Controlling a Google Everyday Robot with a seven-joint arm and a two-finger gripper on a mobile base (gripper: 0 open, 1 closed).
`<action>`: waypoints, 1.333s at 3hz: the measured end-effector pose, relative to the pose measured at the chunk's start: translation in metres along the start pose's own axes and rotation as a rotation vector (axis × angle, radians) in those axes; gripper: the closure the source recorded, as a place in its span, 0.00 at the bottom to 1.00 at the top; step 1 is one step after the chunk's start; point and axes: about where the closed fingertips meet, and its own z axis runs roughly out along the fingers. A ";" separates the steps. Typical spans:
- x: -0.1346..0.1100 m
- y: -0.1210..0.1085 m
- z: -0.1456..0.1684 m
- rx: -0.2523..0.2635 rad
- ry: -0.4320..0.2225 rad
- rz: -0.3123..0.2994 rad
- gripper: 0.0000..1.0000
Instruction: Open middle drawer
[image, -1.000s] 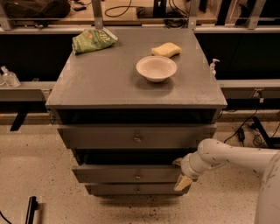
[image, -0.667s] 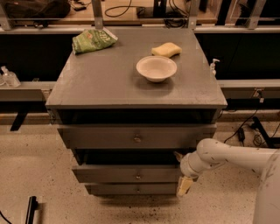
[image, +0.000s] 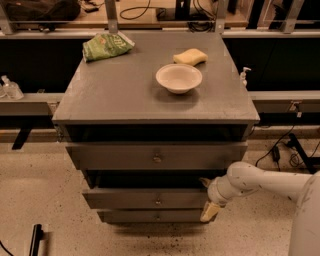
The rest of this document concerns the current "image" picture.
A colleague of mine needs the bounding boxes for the grey drawer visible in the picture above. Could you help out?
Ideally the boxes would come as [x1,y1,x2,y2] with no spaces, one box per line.
[98,209,213,224]
[66,142,248,170]
[82,170,226,210]

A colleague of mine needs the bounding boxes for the black bar bottom left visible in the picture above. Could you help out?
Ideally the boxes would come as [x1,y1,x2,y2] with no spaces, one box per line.
[29,224,43,256]

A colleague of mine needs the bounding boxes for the yellow sponge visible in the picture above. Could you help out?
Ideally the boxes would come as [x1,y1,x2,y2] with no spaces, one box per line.
[173,48,208,66]

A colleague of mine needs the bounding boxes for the black stand leg right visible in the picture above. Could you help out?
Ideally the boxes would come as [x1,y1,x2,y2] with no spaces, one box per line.
[289,133,320,174]

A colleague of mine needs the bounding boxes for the black power cable floor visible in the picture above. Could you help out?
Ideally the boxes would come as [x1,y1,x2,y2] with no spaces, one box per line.
[255,109,301,166]

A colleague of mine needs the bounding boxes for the green chip bag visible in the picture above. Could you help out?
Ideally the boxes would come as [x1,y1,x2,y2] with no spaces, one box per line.
[82,32,135,62]

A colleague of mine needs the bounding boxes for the black backpack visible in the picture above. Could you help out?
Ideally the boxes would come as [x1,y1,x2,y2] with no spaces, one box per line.
[1,0,81,21]

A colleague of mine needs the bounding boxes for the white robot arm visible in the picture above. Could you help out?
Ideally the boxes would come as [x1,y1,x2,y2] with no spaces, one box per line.
[200,162,320,256]

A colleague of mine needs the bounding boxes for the grey top drawer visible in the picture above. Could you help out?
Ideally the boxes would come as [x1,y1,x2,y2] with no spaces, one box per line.
[66,142,248,170]

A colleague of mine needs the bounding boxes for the clear sanitizer bottle left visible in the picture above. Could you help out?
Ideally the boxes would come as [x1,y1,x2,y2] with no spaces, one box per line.
[1,75,24,100]

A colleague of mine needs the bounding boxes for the grey drawer cabinet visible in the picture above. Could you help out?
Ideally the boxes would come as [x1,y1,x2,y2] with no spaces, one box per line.
[52,30,261,225]

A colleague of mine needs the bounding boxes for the black cable on desk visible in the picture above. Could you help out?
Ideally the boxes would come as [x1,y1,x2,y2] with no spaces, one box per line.
[119,0,167,21]

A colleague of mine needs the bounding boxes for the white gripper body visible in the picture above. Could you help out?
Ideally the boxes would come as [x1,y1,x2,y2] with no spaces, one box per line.
[207,176,233,207]

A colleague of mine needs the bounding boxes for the white pump bottle right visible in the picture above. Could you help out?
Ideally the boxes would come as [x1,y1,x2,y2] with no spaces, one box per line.
[239,67,252,87]

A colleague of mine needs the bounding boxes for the white bowl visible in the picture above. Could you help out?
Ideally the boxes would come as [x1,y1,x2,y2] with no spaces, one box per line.
[156,64,202,94]

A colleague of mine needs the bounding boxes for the grey bottom drawer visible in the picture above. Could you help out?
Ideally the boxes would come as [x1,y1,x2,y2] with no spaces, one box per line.
[98,209,213,224]

